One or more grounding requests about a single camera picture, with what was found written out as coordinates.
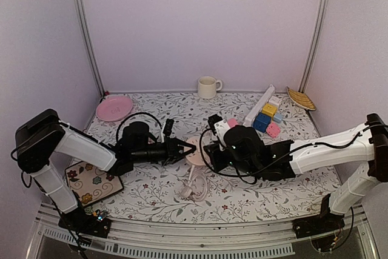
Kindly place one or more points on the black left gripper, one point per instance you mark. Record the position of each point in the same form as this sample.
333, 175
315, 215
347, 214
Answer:
172, 150

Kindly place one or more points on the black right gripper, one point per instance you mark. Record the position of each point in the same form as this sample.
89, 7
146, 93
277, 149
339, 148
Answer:
217, 164

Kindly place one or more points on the pink triangular power strip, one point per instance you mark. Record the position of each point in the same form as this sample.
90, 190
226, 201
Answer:
232, 122

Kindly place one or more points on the round pink power strip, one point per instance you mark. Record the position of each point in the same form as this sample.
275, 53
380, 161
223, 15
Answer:
195, 158

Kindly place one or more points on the large white power adapter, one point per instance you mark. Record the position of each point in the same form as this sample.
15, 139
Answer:
221, 128

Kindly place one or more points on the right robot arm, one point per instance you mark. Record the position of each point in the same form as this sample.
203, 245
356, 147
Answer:
241, 147

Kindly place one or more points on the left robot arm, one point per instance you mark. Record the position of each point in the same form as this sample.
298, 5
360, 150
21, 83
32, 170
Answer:
46, 134

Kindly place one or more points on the dark blue cube socket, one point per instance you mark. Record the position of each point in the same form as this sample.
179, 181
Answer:
261, 122

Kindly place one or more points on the pink flat socket adapter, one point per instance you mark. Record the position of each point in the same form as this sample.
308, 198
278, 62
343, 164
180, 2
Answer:
273, 130

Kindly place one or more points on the yellow cube socket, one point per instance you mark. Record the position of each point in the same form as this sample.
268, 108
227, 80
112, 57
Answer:
269, 110

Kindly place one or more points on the pale blue cube socket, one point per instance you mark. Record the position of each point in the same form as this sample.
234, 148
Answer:
277, 118

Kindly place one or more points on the white cube socket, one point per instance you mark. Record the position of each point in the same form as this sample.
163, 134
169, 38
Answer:
275, 101

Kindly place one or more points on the long white power strip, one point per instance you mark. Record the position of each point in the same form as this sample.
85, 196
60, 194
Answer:
249, 119

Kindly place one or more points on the cream ceramic mug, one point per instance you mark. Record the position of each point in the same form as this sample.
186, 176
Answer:
208, 87

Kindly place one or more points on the pink plastic plate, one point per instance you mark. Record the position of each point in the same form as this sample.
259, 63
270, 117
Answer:
114, 108

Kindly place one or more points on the floral square tray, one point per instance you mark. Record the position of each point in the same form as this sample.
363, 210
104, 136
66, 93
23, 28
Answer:
90, 184

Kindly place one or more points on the yellow leaf shaped dish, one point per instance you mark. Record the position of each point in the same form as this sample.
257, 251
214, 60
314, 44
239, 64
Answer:
301, 99

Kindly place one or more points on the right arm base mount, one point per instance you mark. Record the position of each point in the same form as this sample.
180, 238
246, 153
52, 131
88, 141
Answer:
317, 224

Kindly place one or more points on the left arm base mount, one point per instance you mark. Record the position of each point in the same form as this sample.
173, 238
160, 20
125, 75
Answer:
80, 222

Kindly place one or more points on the aluminium right corner post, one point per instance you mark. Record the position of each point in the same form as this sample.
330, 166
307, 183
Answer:
314, 44

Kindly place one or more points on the aluminium corner post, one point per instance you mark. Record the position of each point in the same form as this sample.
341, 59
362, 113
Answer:
82, 18
314, 44

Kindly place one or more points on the aluminium front rail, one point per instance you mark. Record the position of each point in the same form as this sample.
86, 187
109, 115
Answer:
145, 239

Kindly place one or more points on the aluminium left corner post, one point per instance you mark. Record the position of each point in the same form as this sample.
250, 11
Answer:
82, 18

